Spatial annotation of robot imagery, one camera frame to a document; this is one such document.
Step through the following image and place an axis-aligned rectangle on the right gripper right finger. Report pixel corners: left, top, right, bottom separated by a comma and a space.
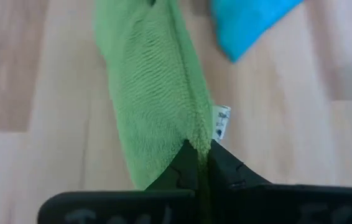
209, 139, 352, 224

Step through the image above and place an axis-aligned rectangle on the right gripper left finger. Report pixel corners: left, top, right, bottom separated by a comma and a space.
37, 139, 199, 224

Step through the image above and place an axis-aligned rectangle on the green microfiber towel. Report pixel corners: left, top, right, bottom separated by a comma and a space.
93, 0, 232, 192

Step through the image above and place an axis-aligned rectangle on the blue microfiber towel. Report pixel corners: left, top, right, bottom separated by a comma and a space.
210, 0, 304, 63

